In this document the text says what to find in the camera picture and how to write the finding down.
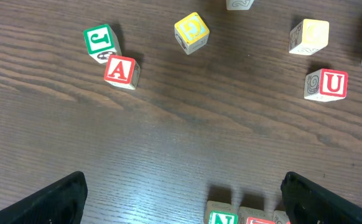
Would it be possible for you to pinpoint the red A block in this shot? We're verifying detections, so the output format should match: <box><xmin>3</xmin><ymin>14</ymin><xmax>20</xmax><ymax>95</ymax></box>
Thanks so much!
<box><xmin>104</xmin><ymin>55</ymin><xmax>141</xmax><ymax>90</ymax></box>

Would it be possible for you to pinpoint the red E block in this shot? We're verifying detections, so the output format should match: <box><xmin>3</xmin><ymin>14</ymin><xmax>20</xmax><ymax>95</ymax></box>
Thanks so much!
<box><xmin>238</xmin><ymin>207</ymin><xmax>274</xmax><ymax>224</ymax></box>

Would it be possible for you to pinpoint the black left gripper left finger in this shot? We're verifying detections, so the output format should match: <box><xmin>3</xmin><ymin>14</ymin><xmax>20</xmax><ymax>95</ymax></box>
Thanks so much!
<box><xmin>0</xmin><ymin>171</ymin><xmax>88</xmax><ymax>224</ymax></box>

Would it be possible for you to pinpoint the red U block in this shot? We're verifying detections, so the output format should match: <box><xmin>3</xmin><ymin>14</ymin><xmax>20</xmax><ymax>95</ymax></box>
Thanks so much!
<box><xmin>304</xmin><ymin>68</ymin><xmax>348</xmax><ymax>102</ymax></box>
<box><xmin>273</xmin><ymin>210</ymin><xmax>290</xmax><ymax>224</ymax></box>

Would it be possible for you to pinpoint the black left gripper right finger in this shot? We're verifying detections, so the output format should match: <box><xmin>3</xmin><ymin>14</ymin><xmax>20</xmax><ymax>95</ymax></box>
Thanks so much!
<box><xmin>281</xmin><ymin>172</ymin><xmax>362</xmax><ymax>224</ymax></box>

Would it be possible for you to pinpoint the green N block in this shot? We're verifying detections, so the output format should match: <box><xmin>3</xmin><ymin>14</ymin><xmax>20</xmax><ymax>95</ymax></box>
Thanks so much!
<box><xmin>203</xmin><ymin>200</ymin><xmax>238</xmax><ymax>224</ymax></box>

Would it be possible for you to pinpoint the green J block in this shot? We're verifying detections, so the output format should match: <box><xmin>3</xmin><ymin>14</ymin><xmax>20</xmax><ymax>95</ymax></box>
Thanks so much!
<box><xmin>83</xmin><ymin>24</ymin><xmax>122</xmax><ymax>64</ymax></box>

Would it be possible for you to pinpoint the red Y block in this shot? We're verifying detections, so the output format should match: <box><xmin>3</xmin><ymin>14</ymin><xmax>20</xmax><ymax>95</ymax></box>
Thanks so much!
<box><xmin>226</xmin><ymin>0</ymin><xmax>254</xmax><ymax>11</ymax></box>

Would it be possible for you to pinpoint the yellow O block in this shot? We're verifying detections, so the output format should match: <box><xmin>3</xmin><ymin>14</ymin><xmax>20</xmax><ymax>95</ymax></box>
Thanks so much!
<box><xmin>289</xmin><ymin>19</ymin><xmax>330</xmax><ymax>55</ymax></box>

